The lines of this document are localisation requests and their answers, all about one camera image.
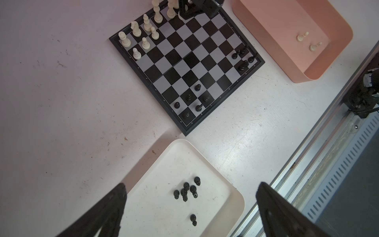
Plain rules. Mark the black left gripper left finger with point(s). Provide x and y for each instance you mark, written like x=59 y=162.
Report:
x=103 y=219

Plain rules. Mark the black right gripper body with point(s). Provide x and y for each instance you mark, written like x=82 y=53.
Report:
x=189 y=9

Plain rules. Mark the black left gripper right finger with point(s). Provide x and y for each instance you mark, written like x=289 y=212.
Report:
x=280 y=218

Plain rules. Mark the white chess knight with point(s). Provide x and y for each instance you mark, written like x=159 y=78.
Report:
x=135 y=29

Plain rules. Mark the white chess pawn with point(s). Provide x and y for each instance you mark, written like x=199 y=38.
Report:
x=136 y=54

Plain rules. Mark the white chess rook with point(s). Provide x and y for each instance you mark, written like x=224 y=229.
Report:
x=125 y=41

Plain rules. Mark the black chess pieces in tray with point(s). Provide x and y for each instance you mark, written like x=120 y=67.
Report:
x=188 y=188

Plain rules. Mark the white plastic tray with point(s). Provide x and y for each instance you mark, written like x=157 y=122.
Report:
x=152 y=211

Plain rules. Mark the black and grey chessboard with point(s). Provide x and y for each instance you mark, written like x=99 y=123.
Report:
x=194 y=65

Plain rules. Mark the pink plastic tray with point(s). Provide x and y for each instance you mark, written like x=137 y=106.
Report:
x=303 y=37

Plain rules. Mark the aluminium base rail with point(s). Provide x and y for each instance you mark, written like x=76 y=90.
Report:
x=332 y=179

